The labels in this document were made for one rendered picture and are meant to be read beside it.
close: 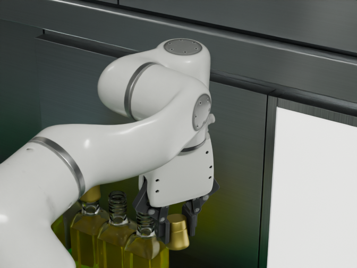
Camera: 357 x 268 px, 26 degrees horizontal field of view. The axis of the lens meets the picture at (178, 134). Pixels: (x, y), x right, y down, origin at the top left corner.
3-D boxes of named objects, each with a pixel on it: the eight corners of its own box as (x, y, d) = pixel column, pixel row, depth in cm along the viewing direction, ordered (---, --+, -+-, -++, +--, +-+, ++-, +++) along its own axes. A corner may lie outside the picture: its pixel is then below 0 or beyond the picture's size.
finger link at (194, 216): (201, 184, 115) (199, 220, 118) (181, 189, 113) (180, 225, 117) (211, 196, 112) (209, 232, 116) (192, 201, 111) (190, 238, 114)
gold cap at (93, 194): (105, 195, 128) (104, 172, 126) (91, 204, 125) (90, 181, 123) (88, 189, 130) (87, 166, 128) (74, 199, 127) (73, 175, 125)
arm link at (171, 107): (30, 187, 90) (140, 93, 103) (115, 229, 84) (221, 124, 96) (15, 131, 84) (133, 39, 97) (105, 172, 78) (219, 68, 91)
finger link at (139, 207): (164, 158, 108) (183, 182, 111) (121, 193, 107) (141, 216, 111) (168, 162, 107) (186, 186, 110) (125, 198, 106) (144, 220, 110)
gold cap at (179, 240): (193, 246, 114) (190, 218, 113) (171, 252, 113) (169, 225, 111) (183, 237, 117) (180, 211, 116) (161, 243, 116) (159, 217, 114)
